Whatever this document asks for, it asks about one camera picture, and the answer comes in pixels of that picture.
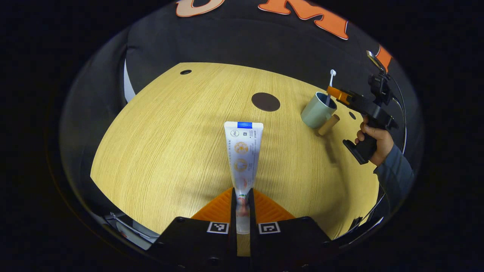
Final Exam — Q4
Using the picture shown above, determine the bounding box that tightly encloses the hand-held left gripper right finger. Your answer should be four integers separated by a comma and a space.
248, 188, 341, 267

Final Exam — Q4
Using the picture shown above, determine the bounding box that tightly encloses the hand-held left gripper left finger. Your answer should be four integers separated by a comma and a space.
150, 187, 238, 267

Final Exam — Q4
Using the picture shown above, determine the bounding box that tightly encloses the white toothbrush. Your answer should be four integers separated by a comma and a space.
325, 69, 337, 107

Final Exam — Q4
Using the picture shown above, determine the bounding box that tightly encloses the pale green cup wooden handle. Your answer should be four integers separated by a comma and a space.
300, 91, 341, 137

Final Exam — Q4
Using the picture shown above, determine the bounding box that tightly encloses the dark round coaster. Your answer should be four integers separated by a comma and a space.
251, 92, 281, 112

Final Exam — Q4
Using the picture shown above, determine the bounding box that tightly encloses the white toothpaste tube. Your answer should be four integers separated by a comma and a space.
223, 121, 264, 235

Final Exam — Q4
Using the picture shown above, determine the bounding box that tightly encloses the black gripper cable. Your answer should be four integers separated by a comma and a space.
389, 75, 408, 156

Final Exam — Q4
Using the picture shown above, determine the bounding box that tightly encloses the grey metal frame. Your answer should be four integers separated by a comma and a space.
104, 212, 160, 250

